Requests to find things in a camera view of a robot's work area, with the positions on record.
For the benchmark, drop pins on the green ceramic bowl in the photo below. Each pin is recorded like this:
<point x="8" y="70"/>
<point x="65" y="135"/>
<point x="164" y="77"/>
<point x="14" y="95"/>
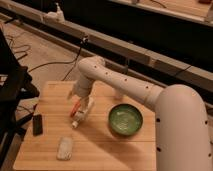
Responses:
<point x="125" y="119"/>

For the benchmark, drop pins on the white scrubbing sponge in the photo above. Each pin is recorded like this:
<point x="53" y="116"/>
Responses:
<point x="65" y="147"/>

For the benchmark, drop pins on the black metal stand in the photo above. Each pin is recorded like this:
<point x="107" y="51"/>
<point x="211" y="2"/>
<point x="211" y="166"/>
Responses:
<point x="17" y="86"/>

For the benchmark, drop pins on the black rectangular block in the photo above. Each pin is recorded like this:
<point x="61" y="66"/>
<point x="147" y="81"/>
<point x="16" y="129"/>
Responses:
<point x="37" y="125"/>

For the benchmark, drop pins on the wooden table board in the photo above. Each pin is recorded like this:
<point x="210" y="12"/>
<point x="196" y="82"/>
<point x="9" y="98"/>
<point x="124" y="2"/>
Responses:
<point x="95" y="148"/>

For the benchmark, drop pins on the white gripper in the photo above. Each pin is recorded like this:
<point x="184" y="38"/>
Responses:
<point x="82" y="88"/>

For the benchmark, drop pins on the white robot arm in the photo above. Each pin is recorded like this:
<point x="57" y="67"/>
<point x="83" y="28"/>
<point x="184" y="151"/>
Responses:
<point x="182" y="133"/>

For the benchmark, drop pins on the white object on rail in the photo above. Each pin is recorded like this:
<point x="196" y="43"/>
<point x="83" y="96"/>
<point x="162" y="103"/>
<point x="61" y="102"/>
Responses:
<point x="58" y="15"/>

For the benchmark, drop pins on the orange marker pen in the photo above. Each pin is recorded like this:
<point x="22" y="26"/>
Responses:
<point x="75" y="108"/>

